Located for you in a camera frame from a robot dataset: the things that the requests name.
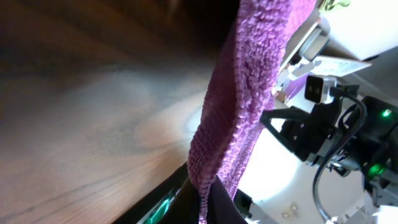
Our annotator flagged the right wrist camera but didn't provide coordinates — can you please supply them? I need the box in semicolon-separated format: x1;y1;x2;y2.
304;75;338;105

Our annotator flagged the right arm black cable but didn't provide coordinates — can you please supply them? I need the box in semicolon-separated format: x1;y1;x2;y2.
312;86;368;223

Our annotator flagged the purple microfiber cloth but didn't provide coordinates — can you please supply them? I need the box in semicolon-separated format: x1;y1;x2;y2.
187;0;315;223

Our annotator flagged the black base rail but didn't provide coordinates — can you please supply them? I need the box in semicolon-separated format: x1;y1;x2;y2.
113;164;252;224

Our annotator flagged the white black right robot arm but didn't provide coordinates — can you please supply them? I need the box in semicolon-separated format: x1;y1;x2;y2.
261;95;397;223

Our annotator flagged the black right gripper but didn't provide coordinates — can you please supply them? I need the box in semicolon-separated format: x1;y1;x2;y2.
259;93;398;175

